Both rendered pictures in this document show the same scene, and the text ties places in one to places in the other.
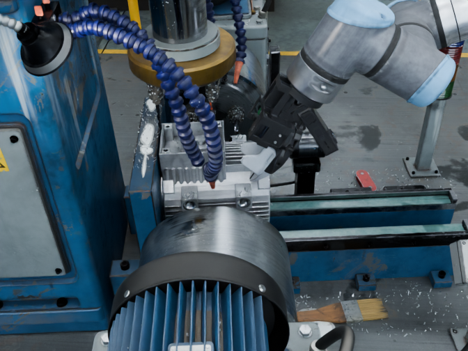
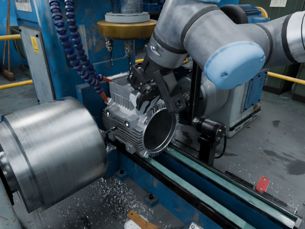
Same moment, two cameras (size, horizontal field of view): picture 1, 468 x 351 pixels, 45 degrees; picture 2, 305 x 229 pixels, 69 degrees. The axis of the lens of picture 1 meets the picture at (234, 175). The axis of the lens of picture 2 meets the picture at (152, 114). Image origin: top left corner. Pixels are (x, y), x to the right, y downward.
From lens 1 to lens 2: 75 cm
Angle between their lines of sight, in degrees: 40
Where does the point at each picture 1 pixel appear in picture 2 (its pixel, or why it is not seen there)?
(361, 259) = (191, 213)
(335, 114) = (288, 146)
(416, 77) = (205, 49)
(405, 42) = (209, 17)
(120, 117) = not seen: hidden behind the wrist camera
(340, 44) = (164, 12)
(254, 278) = not seen: outside the picture
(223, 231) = (58, 107)
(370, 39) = (181, 8)
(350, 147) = (277, 165)
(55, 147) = (47, 45)
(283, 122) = (144, 75)
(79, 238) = not seen: hidden behind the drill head
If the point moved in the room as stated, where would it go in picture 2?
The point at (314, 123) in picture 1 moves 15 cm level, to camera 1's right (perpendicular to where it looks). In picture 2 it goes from (160, 83) to (215, 102)
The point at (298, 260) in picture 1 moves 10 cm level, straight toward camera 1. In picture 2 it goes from (158, 186) to (130, 201)
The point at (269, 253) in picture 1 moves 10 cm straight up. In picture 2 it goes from (66, 132) to (57, 91)
